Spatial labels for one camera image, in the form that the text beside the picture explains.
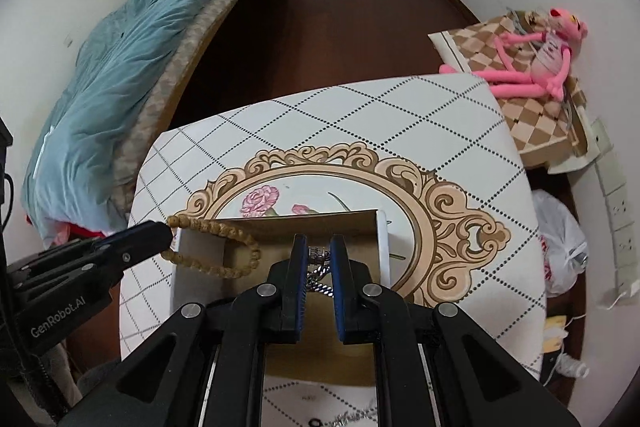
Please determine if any wooden bed with woven mat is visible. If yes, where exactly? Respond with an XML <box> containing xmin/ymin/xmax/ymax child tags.
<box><xmin>107</xmin><ymin>0</ymin><xmax>287</xmax><ymax>228</ymax></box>

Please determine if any thin silver chain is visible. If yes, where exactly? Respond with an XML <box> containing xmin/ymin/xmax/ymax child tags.
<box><xmin>327</xmin><ymin>408</ymin><xmax>382</xmax><ymax>427</ymax></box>

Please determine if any black cable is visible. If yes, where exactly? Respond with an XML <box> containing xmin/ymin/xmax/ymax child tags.
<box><xmin>0</xmin><ymin>172</ymin><xmax>16</xmax><ymax>238</ymax></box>

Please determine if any white power strip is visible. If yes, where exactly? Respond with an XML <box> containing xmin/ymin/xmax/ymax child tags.
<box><xmin>590</xmin><ymin>117</ymin><xmax>640</xmax><ymax>308</ymax></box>

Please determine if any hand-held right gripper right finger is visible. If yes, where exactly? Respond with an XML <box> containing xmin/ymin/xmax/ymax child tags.
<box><xmin>330</xmin><ymin>234</ymin><xmax>582</xmax><ymax>427</ymax></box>

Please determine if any printed tablecloth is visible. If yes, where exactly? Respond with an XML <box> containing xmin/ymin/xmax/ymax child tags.
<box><xmin>118</xmin><ymin>74</ymin><xmax>549</xmax><ymax>427</ymax></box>

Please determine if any bed with blue quilt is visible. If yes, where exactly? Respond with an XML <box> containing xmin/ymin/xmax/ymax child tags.
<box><xmin>21</xmin><ymin>0</ymin><xmax>271</xmax><ymax>249</ymax></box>

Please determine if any white plastic bag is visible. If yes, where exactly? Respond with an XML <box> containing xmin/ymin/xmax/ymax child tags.
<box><xmin>531</xmin><ymin>189</ymin><xmax>589</xmax><ymax>299</ymax></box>

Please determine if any white roll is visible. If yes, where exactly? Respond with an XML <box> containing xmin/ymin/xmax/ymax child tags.
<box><xmin>554</xmin><ymin>351</ymin><xmax>591</xmax><ymax>379</ymax></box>

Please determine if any yellow paper tag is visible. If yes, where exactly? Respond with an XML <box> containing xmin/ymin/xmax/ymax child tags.
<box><xmin>542</xmin><ymin>314</ymin><xmax>569</xmax><ymax>354</ymax></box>

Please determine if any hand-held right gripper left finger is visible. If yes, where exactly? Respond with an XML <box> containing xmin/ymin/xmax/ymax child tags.
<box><xmin>60</xmin><ymin>234</ymin><xmax>308</xmax><ymax>427</ymax></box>

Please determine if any brown checkered cushion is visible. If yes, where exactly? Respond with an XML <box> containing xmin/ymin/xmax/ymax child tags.
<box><xmin>428</xmin><ymin>9</ymin><xmax>592</xmax><ymax>174</ymax></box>

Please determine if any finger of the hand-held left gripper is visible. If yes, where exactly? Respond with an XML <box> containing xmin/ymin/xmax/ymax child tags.
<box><xmin>7</xmin><ymin>220</ymin><xmax>174</xmax><ymax>297</ymax></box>

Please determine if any pink plush toy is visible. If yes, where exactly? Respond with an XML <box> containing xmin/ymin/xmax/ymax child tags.
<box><xmin>439</xmin><ymin>7</ymin><xmax>589</xmax><ymax>100</ymax></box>

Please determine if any wooden bead bracelet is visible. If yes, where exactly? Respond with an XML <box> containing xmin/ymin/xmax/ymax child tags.
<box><xmin>161</xmin><ymin>215</ymin><xmax>262</xmax><ymax>280</ymax></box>

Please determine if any silver chain necklace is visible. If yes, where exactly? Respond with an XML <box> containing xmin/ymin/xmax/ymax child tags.
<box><xmin>304</xmin><ymin>245</ymin><xmax>335</xmax><ymax>297</ymax></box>

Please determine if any brown cardboard box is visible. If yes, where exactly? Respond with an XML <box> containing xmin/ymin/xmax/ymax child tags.
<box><xmin>172</xmin><ymin>209</ymin><xmax>392</xmax><ymax>389</ymax></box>

